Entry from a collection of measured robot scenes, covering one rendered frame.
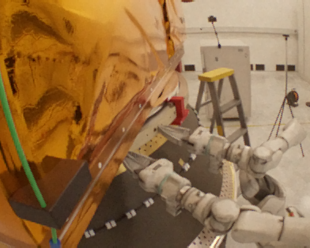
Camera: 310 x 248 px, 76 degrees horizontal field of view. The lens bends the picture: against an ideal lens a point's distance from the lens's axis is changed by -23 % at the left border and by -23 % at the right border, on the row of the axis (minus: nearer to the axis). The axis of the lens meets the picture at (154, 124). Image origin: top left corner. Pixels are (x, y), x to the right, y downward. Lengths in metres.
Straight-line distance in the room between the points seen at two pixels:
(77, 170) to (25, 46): 0.16
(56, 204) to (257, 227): 0.43
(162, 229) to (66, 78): 0.70
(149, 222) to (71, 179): 0.62
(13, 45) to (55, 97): 0.09
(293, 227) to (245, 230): 0.12
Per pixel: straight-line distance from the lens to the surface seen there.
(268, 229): 0.56
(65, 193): 0.26
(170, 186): 0.61
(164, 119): 0.90
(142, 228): 0.86
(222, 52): 4.41
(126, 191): 0.82
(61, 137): 0.32
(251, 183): 0.88
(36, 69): 0.29
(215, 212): 0.54
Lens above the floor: 2.06
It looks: 24 degrees down
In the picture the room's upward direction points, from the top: 8 degrees counter-clockwise
